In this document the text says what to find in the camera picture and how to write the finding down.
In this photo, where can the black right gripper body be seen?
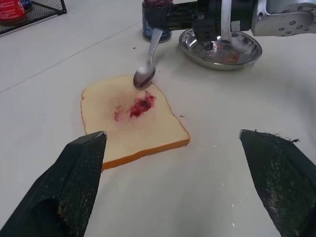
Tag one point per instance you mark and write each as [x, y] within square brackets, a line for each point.
[202, 17]

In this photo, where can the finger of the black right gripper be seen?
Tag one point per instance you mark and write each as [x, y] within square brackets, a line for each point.
[159, 17]

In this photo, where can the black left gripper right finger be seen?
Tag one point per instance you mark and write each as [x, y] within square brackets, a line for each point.
[284, 182]

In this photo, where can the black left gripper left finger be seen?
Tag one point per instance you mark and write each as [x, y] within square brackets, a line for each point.
[61, 187]

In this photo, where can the metal spoon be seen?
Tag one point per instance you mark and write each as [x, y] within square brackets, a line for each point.
[144, 75]

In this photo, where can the open blue-label jam jar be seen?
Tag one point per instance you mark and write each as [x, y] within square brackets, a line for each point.
[146, 30]

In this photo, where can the stained white bread slice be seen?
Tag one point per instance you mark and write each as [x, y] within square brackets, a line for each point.
[103, 103]

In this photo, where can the sealed red-label jam jar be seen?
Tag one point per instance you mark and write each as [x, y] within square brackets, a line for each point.
[10, 10]

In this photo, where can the round metal dish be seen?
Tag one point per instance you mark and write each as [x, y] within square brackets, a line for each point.
[222, 61]

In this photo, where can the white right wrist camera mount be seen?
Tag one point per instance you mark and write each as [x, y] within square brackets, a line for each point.
[225, 19]

